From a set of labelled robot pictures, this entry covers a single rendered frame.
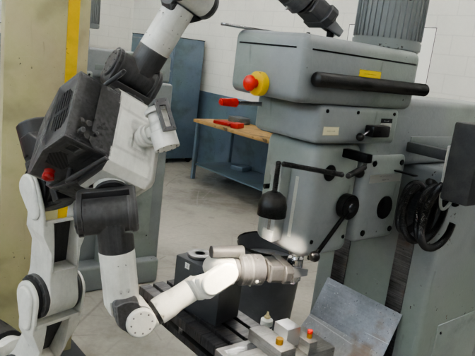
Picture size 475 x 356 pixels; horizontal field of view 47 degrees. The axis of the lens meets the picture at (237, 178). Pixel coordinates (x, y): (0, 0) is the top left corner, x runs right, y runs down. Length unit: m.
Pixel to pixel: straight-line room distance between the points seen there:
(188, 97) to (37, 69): 6.13
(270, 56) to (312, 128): 0.20
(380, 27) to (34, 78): 1.82
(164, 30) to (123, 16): 9.70
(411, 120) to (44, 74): 1.88
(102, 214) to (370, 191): 0.74
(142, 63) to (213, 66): 7.40
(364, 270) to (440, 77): 4.45
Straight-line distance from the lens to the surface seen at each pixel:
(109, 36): 11.13
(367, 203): 1.58
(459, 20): 6.19
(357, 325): 1.93
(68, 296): 1.83
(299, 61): 1.28
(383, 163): 1.59
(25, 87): 2.89
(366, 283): 1.93
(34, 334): 1.86
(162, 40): 1.56
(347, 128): 1.43
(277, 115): 1.45
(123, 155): 1.40
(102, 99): 1.44
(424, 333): 1.88
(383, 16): 1.62
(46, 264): 1.78
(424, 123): 1.74
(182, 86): 8.79
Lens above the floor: 1.82
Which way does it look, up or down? 13 degrees down
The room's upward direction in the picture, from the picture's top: 7 degrees clockwise
